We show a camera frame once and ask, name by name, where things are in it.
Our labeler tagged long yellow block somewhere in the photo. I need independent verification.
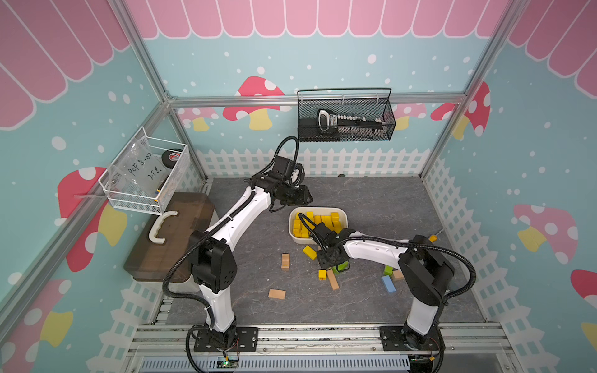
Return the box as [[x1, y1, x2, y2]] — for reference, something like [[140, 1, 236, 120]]
[[292, 219, 303, 238]]

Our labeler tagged small yellow cube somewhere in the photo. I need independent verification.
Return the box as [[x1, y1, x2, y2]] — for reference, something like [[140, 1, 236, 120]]
[[331, 212, 340, 225]]

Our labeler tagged wooden arch block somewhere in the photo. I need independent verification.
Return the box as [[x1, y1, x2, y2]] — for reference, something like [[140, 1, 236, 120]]
[[281, 253, 291, 270]]

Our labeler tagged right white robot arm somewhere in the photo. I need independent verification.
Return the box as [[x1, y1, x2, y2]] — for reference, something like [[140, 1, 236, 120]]
[[295, 213, 477, 372]]

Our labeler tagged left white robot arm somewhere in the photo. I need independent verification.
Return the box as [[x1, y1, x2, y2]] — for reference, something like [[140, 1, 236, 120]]
[[162, 136, 313, 372]]

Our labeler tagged white plastic tub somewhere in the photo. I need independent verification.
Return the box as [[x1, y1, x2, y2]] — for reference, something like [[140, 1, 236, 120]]
[[288, 207, 348, 245]]

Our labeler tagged right natural wooden plank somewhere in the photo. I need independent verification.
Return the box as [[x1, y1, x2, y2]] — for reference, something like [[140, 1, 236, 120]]
[[326, 270, 340, 291]]

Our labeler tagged light blue block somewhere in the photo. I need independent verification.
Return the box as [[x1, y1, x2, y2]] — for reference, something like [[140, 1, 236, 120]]
[[382, 275, 396, 293]]

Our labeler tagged socket wrench set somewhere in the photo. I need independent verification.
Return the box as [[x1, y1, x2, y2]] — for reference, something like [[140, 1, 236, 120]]
[[316, 109, 387, 140]]

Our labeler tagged black tape roll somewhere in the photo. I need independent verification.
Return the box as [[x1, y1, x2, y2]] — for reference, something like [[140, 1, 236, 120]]
[[161, 149, 182, 169]]

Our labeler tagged black wire mesh basket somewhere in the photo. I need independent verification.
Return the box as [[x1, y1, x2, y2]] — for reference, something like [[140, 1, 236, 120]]
[[296, 88, 396, 142]]

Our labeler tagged brown toolbox with white handle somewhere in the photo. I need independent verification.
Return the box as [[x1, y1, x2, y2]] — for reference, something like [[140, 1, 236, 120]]
[[124, 192, 215, 284]]

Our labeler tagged clear wall-mounted bin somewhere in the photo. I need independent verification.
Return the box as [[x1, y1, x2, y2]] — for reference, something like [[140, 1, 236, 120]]
[[99, 127, 190, 215]]

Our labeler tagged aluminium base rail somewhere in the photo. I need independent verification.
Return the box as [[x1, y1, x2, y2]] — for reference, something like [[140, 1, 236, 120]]
[[125, 323, 472, 373]]

